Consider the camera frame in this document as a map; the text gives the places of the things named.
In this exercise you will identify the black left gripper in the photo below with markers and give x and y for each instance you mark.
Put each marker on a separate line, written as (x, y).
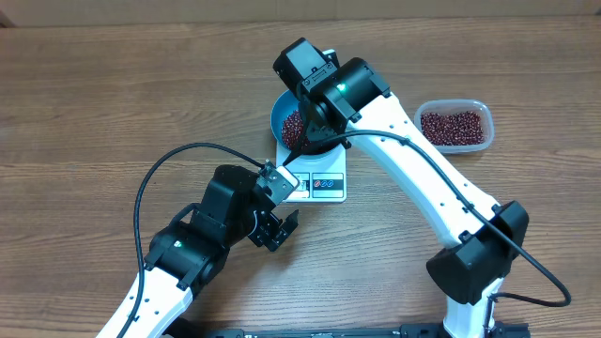
(267, 231)

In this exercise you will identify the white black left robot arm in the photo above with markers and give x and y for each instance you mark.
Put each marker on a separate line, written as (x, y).
(192, 249)

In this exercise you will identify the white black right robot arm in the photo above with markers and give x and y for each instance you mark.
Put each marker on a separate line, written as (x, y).
(480, 237)

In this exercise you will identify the white digital kitchen scale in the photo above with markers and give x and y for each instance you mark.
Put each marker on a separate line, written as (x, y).
(322, 177)

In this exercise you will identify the blue plastic bowl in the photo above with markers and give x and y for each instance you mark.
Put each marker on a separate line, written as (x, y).
(289, 130)

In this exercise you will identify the clear plastic container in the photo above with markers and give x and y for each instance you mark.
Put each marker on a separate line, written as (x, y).
(449, 107)

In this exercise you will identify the red adzuki beans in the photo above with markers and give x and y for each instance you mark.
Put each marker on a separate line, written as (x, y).
(460, 129)

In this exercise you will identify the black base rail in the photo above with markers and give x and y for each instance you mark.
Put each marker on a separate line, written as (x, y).
(319, 333)

